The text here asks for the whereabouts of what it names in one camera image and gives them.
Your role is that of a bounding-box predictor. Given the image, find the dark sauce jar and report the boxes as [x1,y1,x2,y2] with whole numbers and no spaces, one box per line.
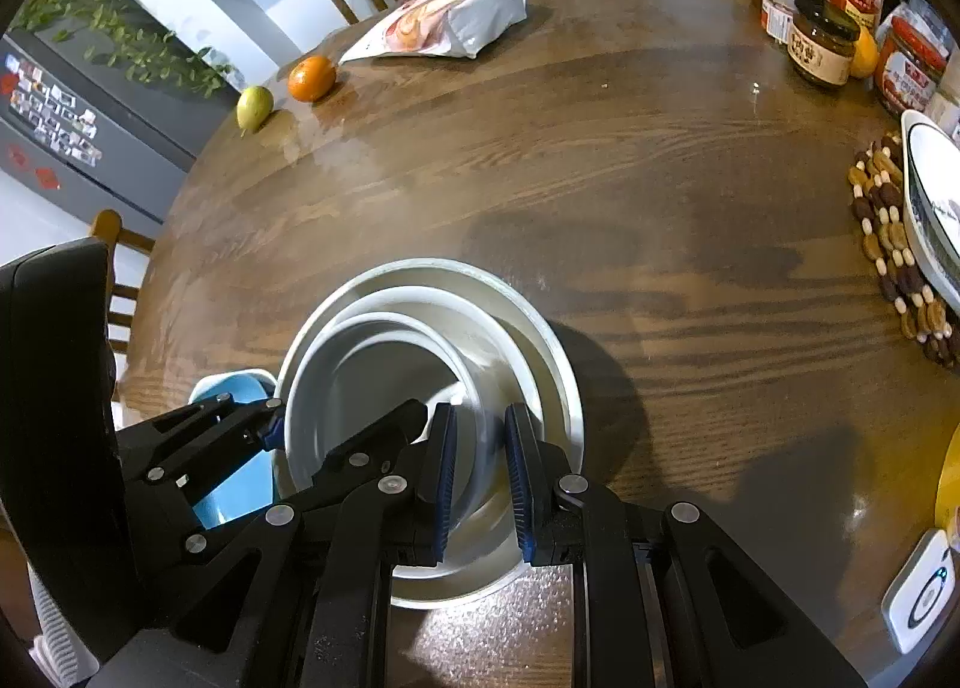
[785,0,860,88]

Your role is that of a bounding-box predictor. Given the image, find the small yellow-orange fruit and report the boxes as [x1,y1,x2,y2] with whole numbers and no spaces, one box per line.
[850,28,881,81]

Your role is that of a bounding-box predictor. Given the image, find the group of fridge photo magnets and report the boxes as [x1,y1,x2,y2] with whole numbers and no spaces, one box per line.
[4,54,104,169]

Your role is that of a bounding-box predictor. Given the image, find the yellow object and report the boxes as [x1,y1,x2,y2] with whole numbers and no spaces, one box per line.
[933,425,960,548]

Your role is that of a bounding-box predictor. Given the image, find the red chili jar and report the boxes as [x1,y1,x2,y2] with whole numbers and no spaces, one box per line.
[873,15,950,118]

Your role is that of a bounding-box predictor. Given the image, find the white round-button device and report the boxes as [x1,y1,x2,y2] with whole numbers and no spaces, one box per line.
[880,528,958,656]

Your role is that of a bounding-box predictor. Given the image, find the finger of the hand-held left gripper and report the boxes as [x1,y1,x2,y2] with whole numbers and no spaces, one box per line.
[184,400,430,558]
[118,394,287,485]

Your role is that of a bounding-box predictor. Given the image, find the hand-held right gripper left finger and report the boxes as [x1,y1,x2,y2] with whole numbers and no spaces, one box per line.
[90,403,458,688]

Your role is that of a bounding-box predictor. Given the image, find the medium white bowl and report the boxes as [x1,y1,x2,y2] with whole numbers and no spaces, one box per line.
[285,287,542,580]

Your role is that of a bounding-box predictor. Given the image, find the small white bowl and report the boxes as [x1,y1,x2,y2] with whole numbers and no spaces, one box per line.
[321,313,488,531]

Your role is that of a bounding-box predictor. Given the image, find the white snack bag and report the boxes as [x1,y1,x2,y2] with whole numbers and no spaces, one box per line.
[339,0,531,65]

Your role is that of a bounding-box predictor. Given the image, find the blue patterned white plate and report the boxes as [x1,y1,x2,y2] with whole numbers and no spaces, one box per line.
[900,109,960,319]

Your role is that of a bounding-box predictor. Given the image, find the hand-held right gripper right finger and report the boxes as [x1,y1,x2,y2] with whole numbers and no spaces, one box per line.
[504,403,871,688]

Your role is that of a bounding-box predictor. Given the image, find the orange fruit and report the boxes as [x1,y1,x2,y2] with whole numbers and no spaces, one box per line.
[288,56,338,104]

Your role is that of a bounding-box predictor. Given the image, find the beige paper box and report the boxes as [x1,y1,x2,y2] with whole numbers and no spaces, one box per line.
[926,60,960,139]

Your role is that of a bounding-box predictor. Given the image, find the green pear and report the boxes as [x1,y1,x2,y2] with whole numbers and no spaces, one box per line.
[237,85,273,133]

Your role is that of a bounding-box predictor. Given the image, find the beaded wooden trivet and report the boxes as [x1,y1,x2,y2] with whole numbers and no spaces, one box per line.
[847,133,960,368]

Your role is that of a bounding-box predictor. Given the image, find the grey refrigerator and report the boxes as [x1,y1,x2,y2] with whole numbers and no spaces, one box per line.
[0,32,203,226]

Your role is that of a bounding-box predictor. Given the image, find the green trailing plant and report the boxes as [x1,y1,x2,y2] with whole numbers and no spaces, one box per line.
[9,0,242,102]

